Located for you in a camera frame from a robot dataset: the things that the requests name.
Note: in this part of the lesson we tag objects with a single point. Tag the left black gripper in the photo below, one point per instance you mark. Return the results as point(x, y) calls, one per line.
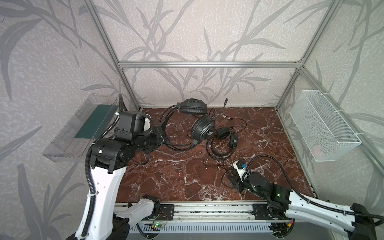
point(157, 137)

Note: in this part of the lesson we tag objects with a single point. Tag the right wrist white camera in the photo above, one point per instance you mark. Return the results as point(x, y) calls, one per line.
point(242, 169)

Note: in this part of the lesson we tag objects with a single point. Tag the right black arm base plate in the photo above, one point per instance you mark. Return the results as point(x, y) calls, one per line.
point(261, 212)

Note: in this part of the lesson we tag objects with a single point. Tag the white wire mesh basket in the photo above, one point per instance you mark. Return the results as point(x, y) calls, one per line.
point(326, 133)

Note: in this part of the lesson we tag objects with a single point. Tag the wrist white camera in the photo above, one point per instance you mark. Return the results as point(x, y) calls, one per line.
point(147, 122)
point(242, 169)

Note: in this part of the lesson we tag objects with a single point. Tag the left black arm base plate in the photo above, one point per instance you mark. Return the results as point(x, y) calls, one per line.
point(166, 212)

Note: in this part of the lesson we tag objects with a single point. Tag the aluminium frame crossbar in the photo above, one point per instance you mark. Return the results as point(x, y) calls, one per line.
point(207, 64)

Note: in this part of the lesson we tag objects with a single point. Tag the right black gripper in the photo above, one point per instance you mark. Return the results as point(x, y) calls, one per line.
point(236, 179)

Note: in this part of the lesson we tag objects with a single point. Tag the green lit circuit board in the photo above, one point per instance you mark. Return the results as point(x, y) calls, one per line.
point(158, 225)

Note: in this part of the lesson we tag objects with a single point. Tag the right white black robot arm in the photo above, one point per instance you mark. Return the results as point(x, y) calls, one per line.
point(288, 204)

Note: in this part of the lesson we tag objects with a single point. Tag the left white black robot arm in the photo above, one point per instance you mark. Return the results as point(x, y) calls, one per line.
point(106, 162)

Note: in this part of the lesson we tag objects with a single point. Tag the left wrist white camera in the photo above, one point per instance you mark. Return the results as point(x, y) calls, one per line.
point(147, 122)

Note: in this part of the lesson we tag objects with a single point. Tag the clear plastic wall tray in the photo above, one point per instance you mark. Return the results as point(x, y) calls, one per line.
point(88, 123)

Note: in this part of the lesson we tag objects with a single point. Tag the aluminium front rail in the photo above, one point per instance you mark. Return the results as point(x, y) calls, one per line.
point(237, 211)

